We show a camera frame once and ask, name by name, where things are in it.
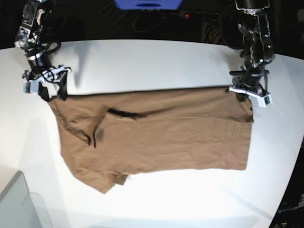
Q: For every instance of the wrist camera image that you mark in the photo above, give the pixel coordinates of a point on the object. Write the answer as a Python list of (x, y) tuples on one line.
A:
[(264, 101), (31, 87)]

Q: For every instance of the brown t-shirt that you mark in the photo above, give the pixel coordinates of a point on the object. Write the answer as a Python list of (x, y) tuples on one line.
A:
[(107, 137)]

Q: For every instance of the blue box at top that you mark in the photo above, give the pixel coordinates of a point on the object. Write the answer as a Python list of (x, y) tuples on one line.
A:
[(148, 4)]

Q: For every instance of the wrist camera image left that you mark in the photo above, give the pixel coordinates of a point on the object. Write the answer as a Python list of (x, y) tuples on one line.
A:
[(31, 87)]

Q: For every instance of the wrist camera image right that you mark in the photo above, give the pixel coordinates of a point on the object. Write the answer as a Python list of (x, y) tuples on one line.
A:
[(264, 101)]

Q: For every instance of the black power strip red light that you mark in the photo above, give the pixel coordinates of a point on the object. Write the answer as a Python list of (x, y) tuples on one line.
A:
[(200, 15)]

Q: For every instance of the translucent plastic bin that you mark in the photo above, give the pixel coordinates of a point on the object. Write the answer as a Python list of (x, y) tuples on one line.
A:
[(20, 208)]

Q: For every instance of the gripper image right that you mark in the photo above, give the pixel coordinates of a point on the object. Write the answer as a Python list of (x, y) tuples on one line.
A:
[(253, 83)]

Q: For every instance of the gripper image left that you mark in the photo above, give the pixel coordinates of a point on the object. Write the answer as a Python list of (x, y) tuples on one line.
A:
[(43, 72)]

